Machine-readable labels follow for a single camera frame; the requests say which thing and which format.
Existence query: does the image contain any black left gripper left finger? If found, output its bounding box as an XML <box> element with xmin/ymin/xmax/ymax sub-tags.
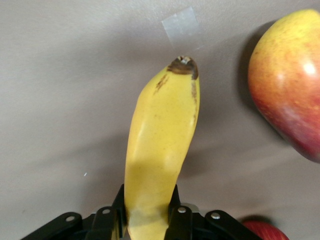
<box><xmin>18</xmin><ymin>183</ymin><xmax>127</xmax><ymax>240</ymax></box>

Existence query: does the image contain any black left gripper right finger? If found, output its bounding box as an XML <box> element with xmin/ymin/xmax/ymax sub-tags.
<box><xmin>164</xmin><ymin>183</ymin><xmax>261</xmax><ymax>240</ymax></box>

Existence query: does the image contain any red yellow streaked apple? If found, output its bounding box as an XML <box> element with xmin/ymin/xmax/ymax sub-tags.
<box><xmin>241</xmin><ymin>219</ymin><xmax>291</xmax><ymax>240</ymax></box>

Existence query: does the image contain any yellow banana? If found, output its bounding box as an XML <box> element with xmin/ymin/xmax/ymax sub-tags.
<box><xmin>124</xmin><ymin>56</ymin><xmax>201</xmax><ymax>240</ymax></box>

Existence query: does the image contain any red yellow mango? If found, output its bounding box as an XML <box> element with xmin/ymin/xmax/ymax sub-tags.
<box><xmin>247</xmin><ymin>8</ymin><xmax>320</xmax><ymax>165</ymax></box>

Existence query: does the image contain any clear tape piece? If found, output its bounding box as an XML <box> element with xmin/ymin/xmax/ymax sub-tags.
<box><xmin>161</xmin><ymin>6</ymin><xmax>200</xmax><ymax>50</ymax></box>

